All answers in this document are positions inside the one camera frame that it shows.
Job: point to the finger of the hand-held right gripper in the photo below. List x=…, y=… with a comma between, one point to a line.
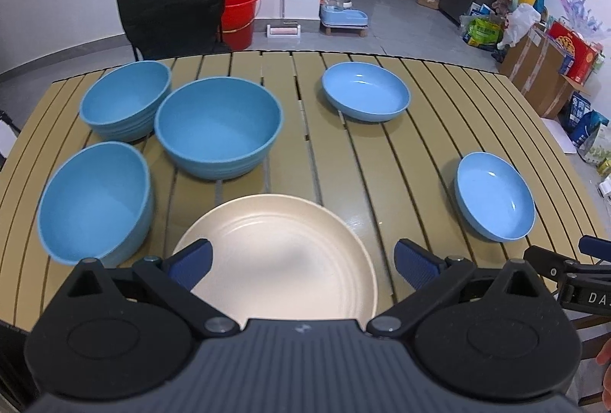
x=549, y=262
x=596, y=247

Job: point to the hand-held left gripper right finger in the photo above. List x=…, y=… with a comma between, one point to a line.
x=415, y=267

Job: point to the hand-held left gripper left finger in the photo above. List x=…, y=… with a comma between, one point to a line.
x=193, y=265

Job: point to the blue plate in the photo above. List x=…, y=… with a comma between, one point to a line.
x=494, y=193
x=365, y=88

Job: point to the cream plate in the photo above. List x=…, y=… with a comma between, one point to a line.
x=286, y=251

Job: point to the blue bowl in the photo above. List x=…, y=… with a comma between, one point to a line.
x=217, y=126
x=124, y=98
x=90, y=203

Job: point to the person's right hand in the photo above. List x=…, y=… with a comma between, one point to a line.
x=607, y=365

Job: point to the blue white sack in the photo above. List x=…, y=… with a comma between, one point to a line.
x=584, y=122

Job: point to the large cardboard box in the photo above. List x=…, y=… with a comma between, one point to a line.
x=534, y=69

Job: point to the red printed box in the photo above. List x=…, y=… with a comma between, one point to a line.
x=573, y=48

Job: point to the white plastic bag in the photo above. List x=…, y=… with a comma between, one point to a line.
x=522, y=19

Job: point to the green plastic bag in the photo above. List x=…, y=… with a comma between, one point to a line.
x=484, y=31

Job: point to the red plastic bucket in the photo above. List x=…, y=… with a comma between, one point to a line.
x=241, y=12

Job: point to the black folding chair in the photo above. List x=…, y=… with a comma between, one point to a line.
x=172, y=7

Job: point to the blue pet water feeder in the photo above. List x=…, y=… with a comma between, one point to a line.
x=341, y=14

